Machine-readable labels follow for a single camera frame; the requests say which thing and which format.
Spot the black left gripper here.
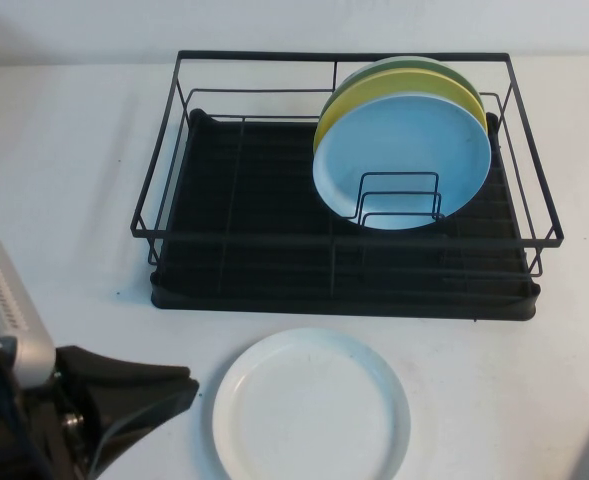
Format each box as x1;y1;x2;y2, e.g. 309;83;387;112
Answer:
0;287;200;480

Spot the black plastic drip tray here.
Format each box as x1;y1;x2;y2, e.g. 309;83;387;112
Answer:
149;110;543;322

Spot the yellow plate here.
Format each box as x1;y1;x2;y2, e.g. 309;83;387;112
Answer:
313;69;488;157

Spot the black wire dish rack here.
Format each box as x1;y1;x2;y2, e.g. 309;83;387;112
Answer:
129;48;566;281

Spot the blue plate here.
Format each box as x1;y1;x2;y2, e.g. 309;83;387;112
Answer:
312;95;493;232

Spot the white plate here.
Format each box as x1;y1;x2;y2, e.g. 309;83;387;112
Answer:
211;327;411;480

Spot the green plate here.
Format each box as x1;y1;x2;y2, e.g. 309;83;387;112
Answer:
346;55;486;109

